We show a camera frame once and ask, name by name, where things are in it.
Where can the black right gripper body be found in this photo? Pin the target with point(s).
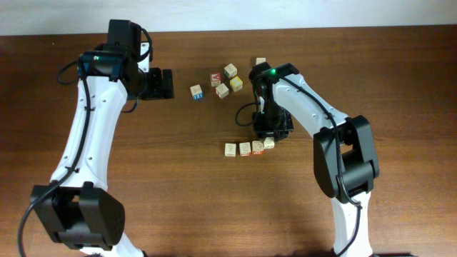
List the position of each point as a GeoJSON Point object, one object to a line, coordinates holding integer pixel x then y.
{"type": "Point", "coordinates": [273, 121]}

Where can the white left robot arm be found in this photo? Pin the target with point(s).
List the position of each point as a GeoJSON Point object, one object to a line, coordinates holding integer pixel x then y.
{"type": "Point", "coordinates": [75, 207]}

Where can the red framed A block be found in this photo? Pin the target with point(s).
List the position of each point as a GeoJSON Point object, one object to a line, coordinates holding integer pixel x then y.
{"type": "Point", "coordinates": [215, 79]}

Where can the green framed wooden block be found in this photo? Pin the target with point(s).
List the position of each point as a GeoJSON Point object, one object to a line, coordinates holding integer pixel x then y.
{"type": "Point", "coordinates": [230, 71]}

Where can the red bottomed far block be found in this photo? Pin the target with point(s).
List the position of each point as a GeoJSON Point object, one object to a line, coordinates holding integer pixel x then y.
{"type": "Point", "coordinates": [260, 60]}

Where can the red sided wooden block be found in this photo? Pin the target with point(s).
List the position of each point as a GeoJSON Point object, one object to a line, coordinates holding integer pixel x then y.
{"type": "Point", "coordinates": [245, 149]}

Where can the elephant wooden block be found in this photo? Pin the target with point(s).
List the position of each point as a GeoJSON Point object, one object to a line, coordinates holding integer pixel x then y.
{"type": "Point", "coordinates": [257, 147]}

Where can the number 2 wooden block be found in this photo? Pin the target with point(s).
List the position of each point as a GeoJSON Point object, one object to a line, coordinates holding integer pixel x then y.
{"type": "Point", "coordinates": [269, 142]}

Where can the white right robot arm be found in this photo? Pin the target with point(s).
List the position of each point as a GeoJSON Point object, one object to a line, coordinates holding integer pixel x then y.
{"type": "Point", "coordinates": [345, 162]}

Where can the yellow framed I block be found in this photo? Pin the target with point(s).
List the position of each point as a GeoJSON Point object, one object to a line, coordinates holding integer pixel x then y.
{"type": "Point", "coordinates": [236, 83]}

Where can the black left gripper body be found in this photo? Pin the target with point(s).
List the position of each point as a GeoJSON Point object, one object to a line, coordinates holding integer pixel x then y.
{"type": "Point", "coordinates": [153, 89]}

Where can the plain I wooden block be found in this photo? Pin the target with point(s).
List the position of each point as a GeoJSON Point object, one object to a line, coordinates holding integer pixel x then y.
{"type": "Point", "coordinates": [222, 91]}

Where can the plain Y wooden block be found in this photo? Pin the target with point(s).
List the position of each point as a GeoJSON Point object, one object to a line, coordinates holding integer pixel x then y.
{"type": "Point", "coordinates": [230, 149]}

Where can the blue framed wooden block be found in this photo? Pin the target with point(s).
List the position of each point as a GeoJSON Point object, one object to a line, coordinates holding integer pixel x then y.
{"type": "Point", "coordinates": [196, 92]}

